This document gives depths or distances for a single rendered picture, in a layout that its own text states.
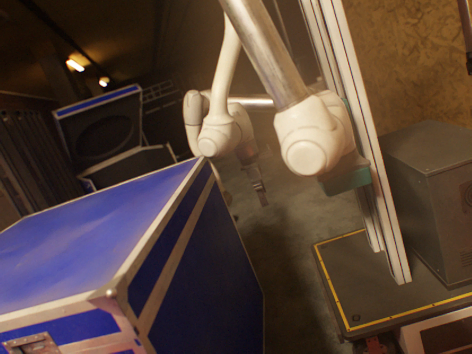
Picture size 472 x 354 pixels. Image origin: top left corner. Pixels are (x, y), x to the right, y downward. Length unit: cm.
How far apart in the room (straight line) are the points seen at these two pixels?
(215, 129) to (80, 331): 63
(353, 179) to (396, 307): 61
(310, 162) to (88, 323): 62
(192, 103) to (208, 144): 80
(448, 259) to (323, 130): 82
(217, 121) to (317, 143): 34
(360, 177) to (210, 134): 51
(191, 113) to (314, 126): 103
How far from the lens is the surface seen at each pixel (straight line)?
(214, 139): 96
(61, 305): 76
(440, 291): 153
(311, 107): 84
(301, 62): 441
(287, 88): 85
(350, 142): 108
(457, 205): 135
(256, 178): 115
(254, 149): 116
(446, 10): 307
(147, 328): 77
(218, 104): 99
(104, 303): 70
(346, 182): 108
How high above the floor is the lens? 136
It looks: 14 degrees down
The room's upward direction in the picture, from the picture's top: 21 degrees counter-clockwise
